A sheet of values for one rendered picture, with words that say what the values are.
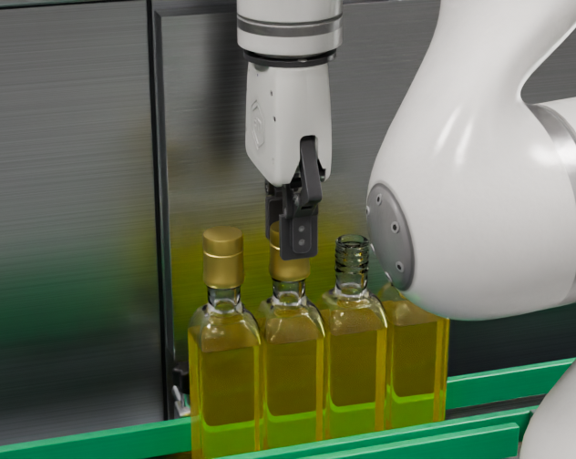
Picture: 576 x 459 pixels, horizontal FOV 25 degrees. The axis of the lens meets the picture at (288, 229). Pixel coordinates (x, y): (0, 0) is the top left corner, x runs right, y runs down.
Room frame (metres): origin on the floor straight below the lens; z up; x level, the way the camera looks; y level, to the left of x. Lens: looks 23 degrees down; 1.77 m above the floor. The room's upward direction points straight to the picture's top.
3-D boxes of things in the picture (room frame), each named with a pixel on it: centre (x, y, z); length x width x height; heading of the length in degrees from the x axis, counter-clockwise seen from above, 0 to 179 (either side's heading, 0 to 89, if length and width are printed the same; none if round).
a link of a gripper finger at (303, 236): (1.01, -0.01, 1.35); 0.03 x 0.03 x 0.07; 17
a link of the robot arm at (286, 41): (1.04, 0.00, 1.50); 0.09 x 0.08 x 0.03; 17
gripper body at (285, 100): (1.04, 0.00, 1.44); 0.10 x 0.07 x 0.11; 17
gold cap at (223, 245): (1.02, 0.05, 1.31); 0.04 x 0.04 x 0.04
